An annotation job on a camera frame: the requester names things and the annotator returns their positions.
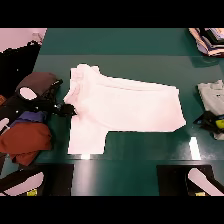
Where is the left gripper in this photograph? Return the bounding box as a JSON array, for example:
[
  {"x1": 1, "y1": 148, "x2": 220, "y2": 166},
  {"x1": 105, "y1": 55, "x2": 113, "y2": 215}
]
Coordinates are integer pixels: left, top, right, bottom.
[{"x1": 57, "y1": 103, "x2": 78, "y2": 118}]

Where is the white T-shirt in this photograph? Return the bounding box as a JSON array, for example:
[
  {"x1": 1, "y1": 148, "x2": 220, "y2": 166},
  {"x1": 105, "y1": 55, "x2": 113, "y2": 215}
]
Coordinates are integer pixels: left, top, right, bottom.
[{"x1": 63, "y1": 63, "x2": 187, "y2": 156}]

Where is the blue garment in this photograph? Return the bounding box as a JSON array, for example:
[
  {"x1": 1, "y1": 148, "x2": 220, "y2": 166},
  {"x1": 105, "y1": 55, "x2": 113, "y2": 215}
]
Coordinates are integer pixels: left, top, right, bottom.
[{"x1": 10, "y1": 110, "x2": 48, "y2": 128}]

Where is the brown garment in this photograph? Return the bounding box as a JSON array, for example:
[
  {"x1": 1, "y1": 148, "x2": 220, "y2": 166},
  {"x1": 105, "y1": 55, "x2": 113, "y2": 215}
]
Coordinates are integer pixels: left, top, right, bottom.
[{"x1": 15, "y1": 71, "x2": 60, "y2": 98}]

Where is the red-brown garment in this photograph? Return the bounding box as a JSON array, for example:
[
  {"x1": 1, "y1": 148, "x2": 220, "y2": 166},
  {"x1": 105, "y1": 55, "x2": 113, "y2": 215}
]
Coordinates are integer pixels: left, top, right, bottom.
[{"x1": 0, "y1": 122, "x2": 54, "y2": 167}]

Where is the black and yellow garment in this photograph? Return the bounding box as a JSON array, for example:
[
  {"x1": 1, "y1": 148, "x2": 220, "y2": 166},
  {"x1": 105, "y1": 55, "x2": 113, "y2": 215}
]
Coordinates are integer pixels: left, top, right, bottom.
[{"x1": 193, "y1": 111, "x2": 224, "y2": 135}]

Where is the heap of clothes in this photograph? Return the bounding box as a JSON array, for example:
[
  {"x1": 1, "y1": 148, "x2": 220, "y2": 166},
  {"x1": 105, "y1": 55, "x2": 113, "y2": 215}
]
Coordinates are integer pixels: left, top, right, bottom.
[{"x1": 187, "y1": 27, "x2": 224, "y2": 58}]

